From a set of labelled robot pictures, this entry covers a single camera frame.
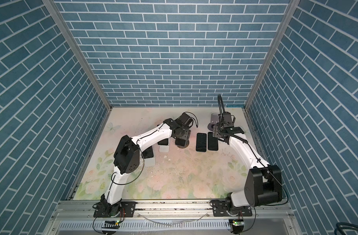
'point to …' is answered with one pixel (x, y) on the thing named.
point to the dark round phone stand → (186, 144)
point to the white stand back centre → (164, 148)
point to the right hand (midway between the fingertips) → (223, 131)
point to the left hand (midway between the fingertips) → (187, 135)
